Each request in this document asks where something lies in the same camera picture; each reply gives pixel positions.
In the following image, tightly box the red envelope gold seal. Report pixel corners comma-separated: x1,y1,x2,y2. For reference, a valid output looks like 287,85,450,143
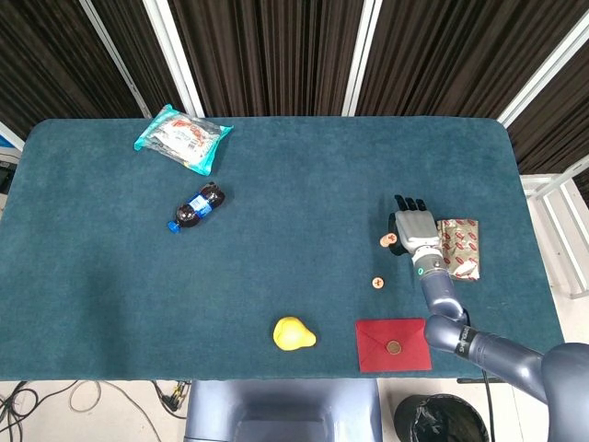
354,317,433,373

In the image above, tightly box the black floor cable bundle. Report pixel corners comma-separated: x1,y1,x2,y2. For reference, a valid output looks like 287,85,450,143
0,380,52,442

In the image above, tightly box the thin white frame post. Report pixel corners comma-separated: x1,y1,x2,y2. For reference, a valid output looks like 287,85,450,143
78,0,153,119

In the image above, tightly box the black plug cord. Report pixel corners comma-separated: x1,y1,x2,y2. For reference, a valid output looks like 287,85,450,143
153,379,192,419

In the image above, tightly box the white floor cable loop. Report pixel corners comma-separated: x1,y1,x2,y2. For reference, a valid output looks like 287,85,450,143
68,379,103,414

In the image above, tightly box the cola bottle blue label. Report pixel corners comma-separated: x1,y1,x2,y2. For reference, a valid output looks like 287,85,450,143
166,181,227,234

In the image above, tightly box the patterned cloth pouch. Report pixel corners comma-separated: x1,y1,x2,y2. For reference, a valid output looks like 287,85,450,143
434,218,481,281

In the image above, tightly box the white metal rack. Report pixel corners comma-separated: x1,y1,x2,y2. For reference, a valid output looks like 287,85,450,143
519,154,589,299

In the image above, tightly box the dark brown curtain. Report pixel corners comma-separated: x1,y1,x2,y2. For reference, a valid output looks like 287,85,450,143
0,0,589,185

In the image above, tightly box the wide white frame post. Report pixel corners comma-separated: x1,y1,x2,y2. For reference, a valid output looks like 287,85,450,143
496,13,589,129
142,0,206,119
342,0,384,117

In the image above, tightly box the blue robot torso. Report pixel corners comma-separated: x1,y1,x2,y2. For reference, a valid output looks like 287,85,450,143
185,379,384,442

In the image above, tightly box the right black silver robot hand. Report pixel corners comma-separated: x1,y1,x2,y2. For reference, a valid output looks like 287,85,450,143
385,193,444,257

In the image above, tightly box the bin with black bag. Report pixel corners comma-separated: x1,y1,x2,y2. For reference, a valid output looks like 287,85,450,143
394,394,490,442

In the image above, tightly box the black box device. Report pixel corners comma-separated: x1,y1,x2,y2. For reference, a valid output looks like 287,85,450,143
0,158,20,194

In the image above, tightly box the teal table cloth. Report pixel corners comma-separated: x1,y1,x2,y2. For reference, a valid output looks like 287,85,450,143
0,117,570,383

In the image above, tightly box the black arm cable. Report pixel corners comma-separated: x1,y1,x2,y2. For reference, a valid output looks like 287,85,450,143
479,366,496,442

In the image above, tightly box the blue white board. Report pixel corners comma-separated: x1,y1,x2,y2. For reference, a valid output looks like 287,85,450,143
0,120,25,153

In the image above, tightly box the teal-edged snack bag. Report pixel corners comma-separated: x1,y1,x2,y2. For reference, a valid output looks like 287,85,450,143
133,103,235,177

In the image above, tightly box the yellow pear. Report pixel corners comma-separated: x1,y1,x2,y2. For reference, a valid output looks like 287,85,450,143
272,315,318,353

